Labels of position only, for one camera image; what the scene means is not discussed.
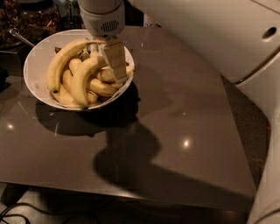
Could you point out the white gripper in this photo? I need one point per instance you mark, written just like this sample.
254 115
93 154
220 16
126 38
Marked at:
101 24

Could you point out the glass jar of snacks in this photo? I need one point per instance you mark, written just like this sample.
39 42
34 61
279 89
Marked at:
42 14

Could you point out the long top yellow banana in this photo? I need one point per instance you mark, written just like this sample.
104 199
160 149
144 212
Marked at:
58 62

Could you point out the curved yellow banana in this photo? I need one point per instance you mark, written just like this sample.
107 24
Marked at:
80 79

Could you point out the white ceramic bowl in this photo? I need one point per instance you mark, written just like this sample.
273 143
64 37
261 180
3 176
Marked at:
41 55

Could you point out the metal spoon handle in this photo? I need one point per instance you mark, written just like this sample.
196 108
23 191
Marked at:
15 33

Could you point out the middle lower yellow banana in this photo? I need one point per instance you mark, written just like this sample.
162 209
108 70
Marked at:
99 87

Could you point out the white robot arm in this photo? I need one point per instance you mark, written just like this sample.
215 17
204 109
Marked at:
175 139

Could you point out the far right small banana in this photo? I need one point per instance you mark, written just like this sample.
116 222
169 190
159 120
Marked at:
130 70

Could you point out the right yellow banana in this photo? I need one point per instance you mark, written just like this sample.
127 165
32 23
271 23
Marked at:
105 75

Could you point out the bottom left yellow banana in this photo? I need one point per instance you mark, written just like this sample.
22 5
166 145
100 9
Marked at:
64 98

